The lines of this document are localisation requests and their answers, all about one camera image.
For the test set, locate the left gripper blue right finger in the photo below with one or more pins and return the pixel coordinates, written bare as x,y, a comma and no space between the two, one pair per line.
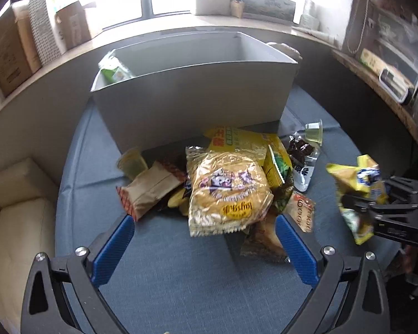
302,249

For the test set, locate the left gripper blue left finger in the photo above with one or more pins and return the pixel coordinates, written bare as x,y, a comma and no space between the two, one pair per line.
108,249

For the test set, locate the black yellow chip bag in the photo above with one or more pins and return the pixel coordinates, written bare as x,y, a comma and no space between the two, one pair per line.
279,178

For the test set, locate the orange rice cracker packet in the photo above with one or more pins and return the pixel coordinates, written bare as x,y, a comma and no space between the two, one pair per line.
262,240

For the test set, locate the green snack packet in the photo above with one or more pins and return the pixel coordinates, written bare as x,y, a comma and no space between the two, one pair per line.
113,69

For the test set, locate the brown meat vacuum pouch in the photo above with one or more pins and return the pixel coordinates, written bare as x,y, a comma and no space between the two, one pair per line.
304,155

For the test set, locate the white digital clock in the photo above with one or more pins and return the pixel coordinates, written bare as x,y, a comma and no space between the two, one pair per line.
394,85

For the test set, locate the cream leather sofa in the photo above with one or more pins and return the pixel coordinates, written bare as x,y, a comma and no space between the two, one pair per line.
27,227

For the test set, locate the white plastic bottle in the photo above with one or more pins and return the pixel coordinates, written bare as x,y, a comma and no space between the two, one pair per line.
308,19

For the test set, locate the yellow round cracker bag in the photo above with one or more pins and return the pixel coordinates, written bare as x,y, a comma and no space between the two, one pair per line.
230,191

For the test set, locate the green jelly cup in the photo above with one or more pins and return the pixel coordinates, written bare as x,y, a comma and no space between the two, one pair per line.
314,132

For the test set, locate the brown paper snack bag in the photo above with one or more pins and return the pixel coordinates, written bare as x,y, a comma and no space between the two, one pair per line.
149,187

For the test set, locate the small wicker basket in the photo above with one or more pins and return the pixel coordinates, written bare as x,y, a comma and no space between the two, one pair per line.
237,8

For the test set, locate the yellow blue chip bag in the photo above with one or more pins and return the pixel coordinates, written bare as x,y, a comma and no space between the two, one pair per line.
364,181

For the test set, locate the beige tea box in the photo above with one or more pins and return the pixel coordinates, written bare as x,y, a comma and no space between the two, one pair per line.
377,65

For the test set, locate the printed landscape carton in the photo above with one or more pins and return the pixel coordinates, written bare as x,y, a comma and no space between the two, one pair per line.
277,9

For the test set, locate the white cardboard storage box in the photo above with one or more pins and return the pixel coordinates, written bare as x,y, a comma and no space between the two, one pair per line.
184,84

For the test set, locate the small open cardboard box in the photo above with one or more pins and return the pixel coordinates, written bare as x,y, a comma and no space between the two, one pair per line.
78,24

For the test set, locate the tall brown cardboard box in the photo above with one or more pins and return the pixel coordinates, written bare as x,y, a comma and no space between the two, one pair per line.
19,59

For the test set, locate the wooden side shelf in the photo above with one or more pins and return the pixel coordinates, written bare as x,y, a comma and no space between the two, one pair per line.
370,79

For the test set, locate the tissue box with bag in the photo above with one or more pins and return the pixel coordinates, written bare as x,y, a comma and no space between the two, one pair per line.
287,50

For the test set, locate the dotted white paper bag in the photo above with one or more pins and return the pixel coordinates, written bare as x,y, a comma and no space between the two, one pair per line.
48,37

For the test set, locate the clear plastic drawer unit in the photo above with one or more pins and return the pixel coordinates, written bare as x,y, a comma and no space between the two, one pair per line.
395,36

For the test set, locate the large yellow snack bag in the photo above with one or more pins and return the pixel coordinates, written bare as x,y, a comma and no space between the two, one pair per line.
230,139

